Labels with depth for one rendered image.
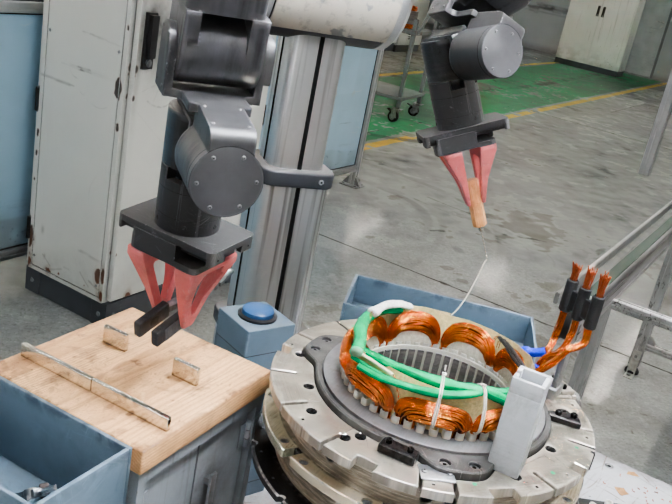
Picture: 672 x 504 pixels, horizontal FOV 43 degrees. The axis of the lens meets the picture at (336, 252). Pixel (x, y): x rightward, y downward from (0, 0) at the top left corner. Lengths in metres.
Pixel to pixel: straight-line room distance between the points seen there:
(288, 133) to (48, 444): 0.57
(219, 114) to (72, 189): 2.54
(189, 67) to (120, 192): 2.36
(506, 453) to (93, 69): 2.46
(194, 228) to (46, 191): 2.57
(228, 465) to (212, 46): 0.45
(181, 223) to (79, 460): 0.23
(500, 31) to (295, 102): 0.34
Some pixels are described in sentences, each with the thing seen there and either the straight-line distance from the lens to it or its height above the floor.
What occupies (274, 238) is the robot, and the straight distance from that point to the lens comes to 1.22.
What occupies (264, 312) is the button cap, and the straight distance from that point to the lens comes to 1.06.
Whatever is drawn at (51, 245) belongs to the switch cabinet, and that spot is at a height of 0.23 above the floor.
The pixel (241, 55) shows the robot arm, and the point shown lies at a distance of 0.68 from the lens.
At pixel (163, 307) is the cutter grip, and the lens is 0.79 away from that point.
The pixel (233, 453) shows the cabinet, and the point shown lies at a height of 0.97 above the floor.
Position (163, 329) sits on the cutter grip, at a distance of 0.77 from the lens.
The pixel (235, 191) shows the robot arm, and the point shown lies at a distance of 0.64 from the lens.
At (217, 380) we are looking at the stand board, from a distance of 0.86.
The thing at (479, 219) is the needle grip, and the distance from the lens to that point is 1.06.
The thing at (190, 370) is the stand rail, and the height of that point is 1.08.
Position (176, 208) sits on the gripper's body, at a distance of 0.72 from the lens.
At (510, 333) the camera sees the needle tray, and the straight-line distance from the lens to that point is 1.19.
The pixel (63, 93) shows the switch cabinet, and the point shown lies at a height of 0.80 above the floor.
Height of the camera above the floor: 1.49
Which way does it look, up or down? 20 degrees down
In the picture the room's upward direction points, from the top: 11 degrees clockwise
